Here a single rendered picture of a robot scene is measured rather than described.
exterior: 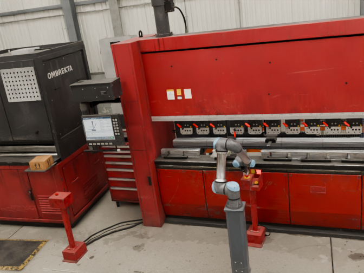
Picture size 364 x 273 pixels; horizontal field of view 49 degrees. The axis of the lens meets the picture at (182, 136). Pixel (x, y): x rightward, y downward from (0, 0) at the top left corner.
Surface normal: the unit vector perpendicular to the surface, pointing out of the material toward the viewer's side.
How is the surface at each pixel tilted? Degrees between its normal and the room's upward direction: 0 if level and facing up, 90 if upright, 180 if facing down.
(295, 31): 90
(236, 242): 90
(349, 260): 0
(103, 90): 90
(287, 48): 90
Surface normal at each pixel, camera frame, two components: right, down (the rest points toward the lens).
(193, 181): -0.34, 0.35
